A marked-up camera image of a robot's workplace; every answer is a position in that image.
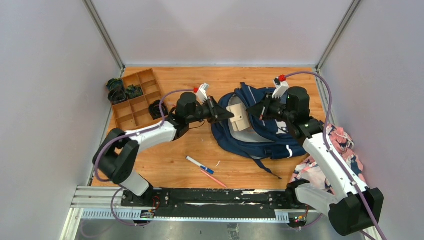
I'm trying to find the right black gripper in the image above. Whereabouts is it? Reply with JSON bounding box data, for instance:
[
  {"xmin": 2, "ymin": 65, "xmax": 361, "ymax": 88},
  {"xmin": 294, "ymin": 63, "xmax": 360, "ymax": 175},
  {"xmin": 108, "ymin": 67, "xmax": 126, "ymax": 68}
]
[{"xmin": 246, "ymin": 92, "xmax": 294, "ymax": 124}]

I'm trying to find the brown leather wallet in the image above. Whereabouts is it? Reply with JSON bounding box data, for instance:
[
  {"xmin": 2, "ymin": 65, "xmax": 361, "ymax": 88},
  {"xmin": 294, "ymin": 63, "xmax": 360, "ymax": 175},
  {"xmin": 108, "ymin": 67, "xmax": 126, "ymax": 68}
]
[{"xmin": 226, "ymin": 103, "xmax": 251, "ymax": 132}]

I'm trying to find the navy blue backpack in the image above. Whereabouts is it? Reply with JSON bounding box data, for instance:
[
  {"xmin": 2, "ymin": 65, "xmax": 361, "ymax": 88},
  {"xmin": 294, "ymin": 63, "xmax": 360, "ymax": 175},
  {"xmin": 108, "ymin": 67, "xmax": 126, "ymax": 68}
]
[{"xmin": 210, "ymin": 82, "xmax": 307, "ymax": 174}]

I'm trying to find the white blue marker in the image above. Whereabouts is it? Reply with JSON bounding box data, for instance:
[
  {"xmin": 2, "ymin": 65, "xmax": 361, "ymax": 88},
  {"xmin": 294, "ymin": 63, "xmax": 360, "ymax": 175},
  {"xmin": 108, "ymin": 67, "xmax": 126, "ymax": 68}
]
[{"xmin": 186, "ymin": 156, "xmax": 214, "ymax": 175}]

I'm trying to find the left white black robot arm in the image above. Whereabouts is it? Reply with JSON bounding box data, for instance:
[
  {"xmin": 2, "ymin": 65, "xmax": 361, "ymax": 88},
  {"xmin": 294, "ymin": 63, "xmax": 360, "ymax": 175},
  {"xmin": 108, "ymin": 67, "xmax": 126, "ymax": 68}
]
[{"xmin": 92, "ymin": 90, "xmax": 234, "ymax": 207}]

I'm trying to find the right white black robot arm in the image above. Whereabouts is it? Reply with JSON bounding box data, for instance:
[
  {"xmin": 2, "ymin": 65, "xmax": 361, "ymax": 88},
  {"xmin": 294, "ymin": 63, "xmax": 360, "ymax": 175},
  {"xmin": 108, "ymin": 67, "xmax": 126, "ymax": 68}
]
[{"xmin": 246, "ymin": 87, "xmax": 384, "ymax": 236}]

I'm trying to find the pink pencil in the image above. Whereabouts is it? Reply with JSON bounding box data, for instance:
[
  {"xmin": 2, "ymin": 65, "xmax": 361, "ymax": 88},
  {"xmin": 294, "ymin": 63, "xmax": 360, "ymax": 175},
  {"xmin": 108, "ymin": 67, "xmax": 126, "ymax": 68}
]
[{"xmin": 200, "ymin": 169, "xmax": 228, "ymax": 189}]

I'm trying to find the black rolled belt in tray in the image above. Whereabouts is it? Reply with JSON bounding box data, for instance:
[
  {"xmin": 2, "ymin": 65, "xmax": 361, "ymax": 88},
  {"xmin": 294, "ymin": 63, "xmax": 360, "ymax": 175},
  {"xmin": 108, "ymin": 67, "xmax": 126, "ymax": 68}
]
[{"xmin": 148, "ymin": 100, "xmax": 169, "ymax": 120}]

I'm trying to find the pink patterned cloth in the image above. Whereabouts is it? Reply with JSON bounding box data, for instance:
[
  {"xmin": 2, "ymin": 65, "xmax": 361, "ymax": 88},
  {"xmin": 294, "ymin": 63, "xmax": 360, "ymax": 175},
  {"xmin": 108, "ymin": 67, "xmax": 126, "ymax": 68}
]
[{"xmin": 290, "ymin": 124, "xmax": 366, "ymax": 194}]

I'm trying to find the wooden compartment tray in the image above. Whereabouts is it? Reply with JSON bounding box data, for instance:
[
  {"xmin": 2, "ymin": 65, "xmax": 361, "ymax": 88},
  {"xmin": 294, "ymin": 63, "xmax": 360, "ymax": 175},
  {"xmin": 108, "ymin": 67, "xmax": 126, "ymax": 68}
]
[{"xmin": 109, "ymin": 68, "xmax": 164, "ymax": 131}]

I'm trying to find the green rolled band in tray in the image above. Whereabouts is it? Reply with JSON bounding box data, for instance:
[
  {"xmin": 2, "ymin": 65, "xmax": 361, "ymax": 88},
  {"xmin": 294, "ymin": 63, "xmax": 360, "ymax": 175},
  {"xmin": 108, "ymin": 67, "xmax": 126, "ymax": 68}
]
[{"xmin": 125, "ymin": 85, "xmax": 144, "ymax": 100}]

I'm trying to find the black rolled band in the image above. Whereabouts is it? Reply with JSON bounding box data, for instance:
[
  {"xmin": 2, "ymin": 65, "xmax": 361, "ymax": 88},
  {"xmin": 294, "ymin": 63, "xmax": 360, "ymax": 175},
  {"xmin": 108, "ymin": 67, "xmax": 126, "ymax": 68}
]
[{"xmin": 108, "ymin": 88, "xmax": 128, "ymax": 105}]

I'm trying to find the dark green rolled band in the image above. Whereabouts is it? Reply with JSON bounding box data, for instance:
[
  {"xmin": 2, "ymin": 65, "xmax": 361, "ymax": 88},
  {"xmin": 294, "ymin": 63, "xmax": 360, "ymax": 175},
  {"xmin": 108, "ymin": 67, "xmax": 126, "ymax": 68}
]
[{"xmin": 106, "ymin": 78, "xmax": 124, "ymax": 92}]

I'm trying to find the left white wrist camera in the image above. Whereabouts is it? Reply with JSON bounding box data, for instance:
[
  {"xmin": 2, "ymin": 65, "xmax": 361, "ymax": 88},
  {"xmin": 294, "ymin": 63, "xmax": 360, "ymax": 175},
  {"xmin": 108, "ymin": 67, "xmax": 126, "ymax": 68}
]
[{"xmin": 194, "ymin": 83, "xmax": 210, "ymax": 104}]

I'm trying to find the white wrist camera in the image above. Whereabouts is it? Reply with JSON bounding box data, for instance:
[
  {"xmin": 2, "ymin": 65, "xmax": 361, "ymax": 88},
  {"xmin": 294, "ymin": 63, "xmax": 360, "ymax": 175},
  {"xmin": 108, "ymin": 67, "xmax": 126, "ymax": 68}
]
[
  {"xmin": 194, "ymin": 83, "xmax": 210, "ymax": 104},
  {"xmin": 272, "ymin": 75, "xmax": 289, "ymax": 99}
]

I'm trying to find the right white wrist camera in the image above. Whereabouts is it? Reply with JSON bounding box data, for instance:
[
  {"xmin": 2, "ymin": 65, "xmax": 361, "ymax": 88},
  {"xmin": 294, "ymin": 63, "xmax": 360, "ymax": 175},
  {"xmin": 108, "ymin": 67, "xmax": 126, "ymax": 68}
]
[{"xmin": 272, "ymin": 75, "xmax": 289, "ymax": 99}]

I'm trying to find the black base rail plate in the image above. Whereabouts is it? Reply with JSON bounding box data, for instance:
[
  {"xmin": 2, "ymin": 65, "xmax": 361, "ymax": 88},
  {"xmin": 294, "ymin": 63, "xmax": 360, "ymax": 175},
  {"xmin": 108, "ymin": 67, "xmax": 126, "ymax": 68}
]
[{"xmin": 120, "ymin": 188, "xmax": 309, "ymax": 220}]

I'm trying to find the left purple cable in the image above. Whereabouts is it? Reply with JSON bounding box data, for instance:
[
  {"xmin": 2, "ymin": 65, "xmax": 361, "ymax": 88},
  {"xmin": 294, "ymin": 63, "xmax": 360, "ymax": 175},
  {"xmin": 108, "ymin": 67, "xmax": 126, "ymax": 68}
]
[{"xmin": 93, "ymin": 87, "xmax": 200, "ymax": 228}]

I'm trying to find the aluminium slotted rail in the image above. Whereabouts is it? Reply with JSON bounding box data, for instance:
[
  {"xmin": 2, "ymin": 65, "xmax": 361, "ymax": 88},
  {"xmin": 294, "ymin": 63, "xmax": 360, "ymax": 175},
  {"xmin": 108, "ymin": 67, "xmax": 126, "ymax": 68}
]
[{"xmin": 71, "ymin": 186, "xmax": 291, "ymax": 223}]

